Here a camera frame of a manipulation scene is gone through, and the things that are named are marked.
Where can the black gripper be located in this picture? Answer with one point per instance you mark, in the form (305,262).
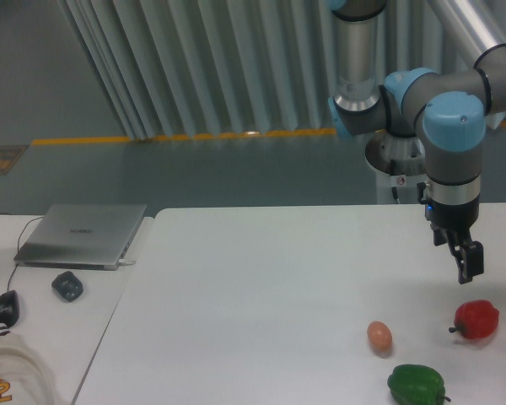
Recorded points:
(454,208)

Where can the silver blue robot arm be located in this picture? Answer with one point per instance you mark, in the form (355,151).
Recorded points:
(445,115)

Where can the brown egg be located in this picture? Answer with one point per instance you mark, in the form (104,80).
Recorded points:
(379,336)

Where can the silver closed laptop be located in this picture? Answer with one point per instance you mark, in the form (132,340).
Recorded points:
(82,236)

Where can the red bell pepper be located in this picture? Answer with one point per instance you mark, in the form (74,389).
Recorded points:
(475,319)

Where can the green bell pepper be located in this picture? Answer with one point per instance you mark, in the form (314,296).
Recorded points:
(417,384)

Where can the black power adapter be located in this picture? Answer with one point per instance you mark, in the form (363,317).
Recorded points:
(68,286)

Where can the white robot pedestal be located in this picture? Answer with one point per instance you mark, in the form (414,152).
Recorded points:
(398,177)

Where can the black computer mouse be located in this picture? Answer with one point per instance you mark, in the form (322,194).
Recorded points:
(9,308)

